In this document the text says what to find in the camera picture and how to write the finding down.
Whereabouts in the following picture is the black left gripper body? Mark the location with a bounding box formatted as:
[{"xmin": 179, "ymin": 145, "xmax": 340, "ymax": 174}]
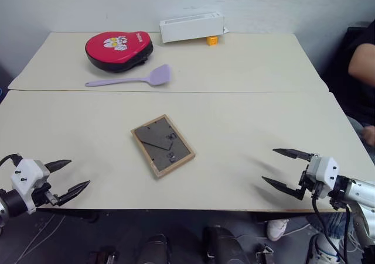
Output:
[{"xmin": 31, "ymin": 182, "xmax": 62, "ymax": 208}]

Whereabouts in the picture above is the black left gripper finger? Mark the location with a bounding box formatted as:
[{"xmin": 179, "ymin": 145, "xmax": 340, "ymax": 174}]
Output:
[
  {"xmin": 43, "ymin": 159, "xmax": 73, "ymax": 174},
  {"xmin": 56, "ymin": 180, "xmax": 91, "ymax": 207}
]

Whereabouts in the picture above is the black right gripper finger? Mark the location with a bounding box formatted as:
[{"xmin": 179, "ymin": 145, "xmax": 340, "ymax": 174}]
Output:
[
  {"xmin": 261, "ymin": 176, "xmax": 306, "ymax": 201},
  {"xmin": 272, "ymin": 148, "xmax": 316, "ymax": 162}
]

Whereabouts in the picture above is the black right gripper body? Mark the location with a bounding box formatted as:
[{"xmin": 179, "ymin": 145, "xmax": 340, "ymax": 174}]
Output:
[{"xmin": 298, "ymin": 157, "xmax": 325, "ymax": 200}]

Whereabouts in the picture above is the person's hand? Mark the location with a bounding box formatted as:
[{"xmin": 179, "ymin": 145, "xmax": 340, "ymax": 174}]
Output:
[{"xmin": 362, "ymin": 125, "xmax": 375, "ymax": 146}]

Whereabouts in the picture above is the white blue sneaker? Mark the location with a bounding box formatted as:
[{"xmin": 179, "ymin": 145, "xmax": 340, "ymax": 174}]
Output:
[{"xmin": 315, "ymin": 234, "xmax": 347, "ymax": 264}]

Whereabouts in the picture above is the person in black shirt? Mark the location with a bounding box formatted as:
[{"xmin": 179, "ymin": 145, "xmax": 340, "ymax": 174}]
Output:
[{"xmin": 322, "ymin": 20, "xmax": 375, "ymax": 128}]

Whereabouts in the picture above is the dark rounded shape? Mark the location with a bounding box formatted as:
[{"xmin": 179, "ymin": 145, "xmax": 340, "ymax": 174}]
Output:
[{"xmin": 203, "ymin": 225, "xmax": 250, "ymax": 264}]

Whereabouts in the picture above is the red black boxing pad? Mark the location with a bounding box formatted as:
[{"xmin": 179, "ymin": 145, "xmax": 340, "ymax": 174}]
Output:
[{"xmin": 84, "ymin": 31, "xmax": 155, "ymax": 73}]

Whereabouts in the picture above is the purple silicone spatula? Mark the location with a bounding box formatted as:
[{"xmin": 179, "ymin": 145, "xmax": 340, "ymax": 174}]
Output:
[{"xmin": 84, "ymin": 64, "xmax": 173, "ymax": 88}]

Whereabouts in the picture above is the long white cardboard box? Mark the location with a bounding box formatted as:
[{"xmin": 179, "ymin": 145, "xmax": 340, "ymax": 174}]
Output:
[{"xmin": 159, "ymin": 11, "xmax": 230, "ymax": 44}]

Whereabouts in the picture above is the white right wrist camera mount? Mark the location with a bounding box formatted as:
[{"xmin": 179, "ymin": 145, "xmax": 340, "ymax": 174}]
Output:
[{"xmin": 308, "ymin": 156, "xmax": 341, "ymax": 199}]

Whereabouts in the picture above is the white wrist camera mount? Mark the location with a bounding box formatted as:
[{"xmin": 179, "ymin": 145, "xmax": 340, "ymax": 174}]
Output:
[
  {"xmin": 308, "ymin": 156, "xmax": 341, "ymax": 199},
  {"xmin": 11, "ymin": 158, "xmax": 51, "ymax": 215}
]

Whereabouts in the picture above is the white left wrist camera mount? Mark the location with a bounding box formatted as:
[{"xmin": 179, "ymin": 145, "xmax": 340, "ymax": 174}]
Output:
[{"xmin": 11, "ymin": 158, "xmax": 51, "ymax": 215}]

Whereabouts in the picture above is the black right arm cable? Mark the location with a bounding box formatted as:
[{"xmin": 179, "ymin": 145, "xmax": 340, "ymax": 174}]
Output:
[{"xmin": 311, "ymin": 187, "xmax": 352, "ymax": 264}]

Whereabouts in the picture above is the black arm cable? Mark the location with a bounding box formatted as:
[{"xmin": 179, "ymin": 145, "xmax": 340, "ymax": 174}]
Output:
[
  {"xmin": 0, "ymin": 153, "xmax": 23, "ymax": 167},
  {"xmin": 311, "ymin": 187, "xmax": 352, "ymax": 264}
]

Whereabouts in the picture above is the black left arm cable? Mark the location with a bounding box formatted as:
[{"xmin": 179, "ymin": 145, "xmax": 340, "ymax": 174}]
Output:
[{"xmin": 0, "ymin": 153, "xmax": 23, "ymax": 167}]

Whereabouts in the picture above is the wooden picture frame face down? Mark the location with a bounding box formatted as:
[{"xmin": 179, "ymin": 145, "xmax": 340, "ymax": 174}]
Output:
[{"xmin": 130, "ymin": 114, "xmax": 196, "ymax": 180}]

